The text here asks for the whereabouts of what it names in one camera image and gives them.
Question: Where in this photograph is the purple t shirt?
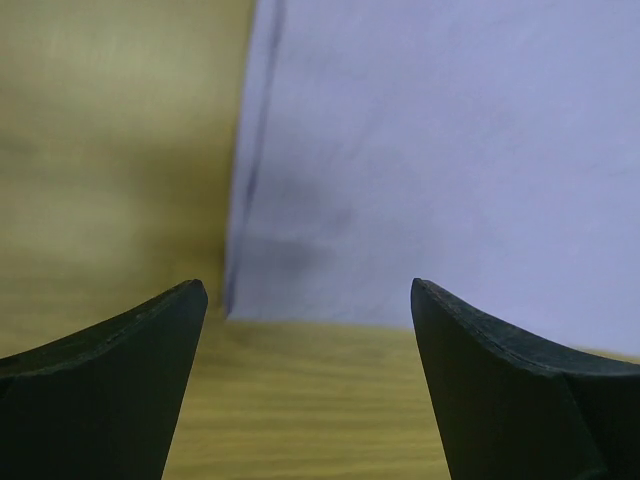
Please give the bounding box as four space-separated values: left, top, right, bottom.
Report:
225 1 639 355

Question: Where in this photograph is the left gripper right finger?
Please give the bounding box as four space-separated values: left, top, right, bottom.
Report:
411 279 639 480

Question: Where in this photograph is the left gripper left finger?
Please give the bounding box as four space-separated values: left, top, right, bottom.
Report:
1 280 208 479

